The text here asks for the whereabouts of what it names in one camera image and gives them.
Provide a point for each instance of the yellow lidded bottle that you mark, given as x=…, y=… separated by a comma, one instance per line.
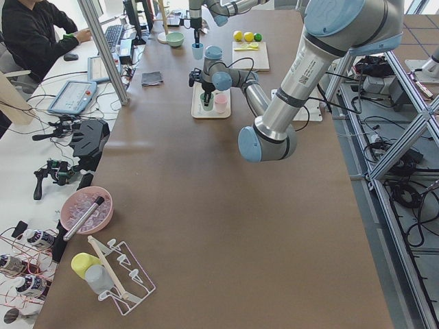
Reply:
x=82, y=261

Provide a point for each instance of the pink plastic cup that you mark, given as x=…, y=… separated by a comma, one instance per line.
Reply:
x=221, y=101

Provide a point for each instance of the grey folded cloth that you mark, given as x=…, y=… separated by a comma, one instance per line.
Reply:
x=151, y=78

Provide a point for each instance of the blue plastic cup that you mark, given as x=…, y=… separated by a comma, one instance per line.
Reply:
x=197, y=51

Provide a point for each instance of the seated person in black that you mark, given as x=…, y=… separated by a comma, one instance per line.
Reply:
x=37, y=33

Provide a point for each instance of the whole yellow lemon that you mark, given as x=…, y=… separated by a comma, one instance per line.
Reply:
x=237, y=35
x=248, y=36

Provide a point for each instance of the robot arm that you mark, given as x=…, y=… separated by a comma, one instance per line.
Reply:
x=219, y=11
x=331, y=30

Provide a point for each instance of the teach pendant tablet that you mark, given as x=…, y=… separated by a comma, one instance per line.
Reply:
x=96, y=70
x=73, y=98

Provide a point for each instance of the clear lidded bottle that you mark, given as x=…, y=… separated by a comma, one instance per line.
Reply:
x=98, y=279

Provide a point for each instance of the white wire drying rack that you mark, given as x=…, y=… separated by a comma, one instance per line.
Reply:
x=133, y=285

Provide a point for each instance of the wooden cutting board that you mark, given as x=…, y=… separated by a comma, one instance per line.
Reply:
x=246, y=60

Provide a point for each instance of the aluminium frame post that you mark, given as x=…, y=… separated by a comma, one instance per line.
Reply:
x=91, y=17

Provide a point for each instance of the pink bowl with ice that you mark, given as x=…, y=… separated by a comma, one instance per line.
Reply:
x=83, y=200

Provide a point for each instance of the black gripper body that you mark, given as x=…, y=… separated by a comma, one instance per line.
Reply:
x=206, y=87
x=195, y=24

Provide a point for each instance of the wooden cup stand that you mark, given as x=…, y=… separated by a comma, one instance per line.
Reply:
x=162, y=37

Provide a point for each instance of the green bowl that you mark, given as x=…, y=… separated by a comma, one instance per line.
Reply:
x=175, y=39

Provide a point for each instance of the metal ice tongs handle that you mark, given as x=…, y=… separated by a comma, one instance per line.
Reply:
x=80, y=222

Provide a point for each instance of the green lime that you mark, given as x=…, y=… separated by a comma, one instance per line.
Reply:
x=258, y=37

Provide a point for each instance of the cream rabbit serving tray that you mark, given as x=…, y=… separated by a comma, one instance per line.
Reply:
x=198, y=113

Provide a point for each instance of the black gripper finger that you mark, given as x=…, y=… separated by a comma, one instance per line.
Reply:
x=196, y=38
x=207, y=98

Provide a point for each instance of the black keyboard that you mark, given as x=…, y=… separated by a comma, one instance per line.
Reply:
x=113, y=36

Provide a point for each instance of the green plastic cup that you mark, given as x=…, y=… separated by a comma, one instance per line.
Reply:
x=205, y=106

